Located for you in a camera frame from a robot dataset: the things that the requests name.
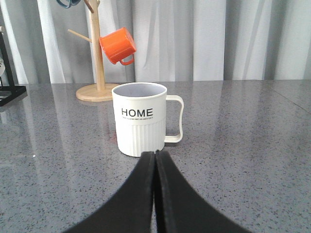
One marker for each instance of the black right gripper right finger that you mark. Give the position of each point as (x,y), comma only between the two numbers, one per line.
(179,208)

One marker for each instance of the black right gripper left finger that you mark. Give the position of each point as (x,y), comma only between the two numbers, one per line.
(130,209)

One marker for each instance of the white HOME mug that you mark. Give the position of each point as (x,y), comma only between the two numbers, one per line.
(140,117)

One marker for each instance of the wooden mug tree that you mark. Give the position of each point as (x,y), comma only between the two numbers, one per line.
(100,91)

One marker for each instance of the orange enamel mug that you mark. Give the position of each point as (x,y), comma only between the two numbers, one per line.
(119,46)

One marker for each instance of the grey white curtain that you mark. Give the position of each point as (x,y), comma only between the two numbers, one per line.
(177,40)

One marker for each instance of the blue enamel mug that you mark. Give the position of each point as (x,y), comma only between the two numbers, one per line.
(67,3)

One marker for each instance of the black wire mug rack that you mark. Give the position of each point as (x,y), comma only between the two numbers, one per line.
(8,89)

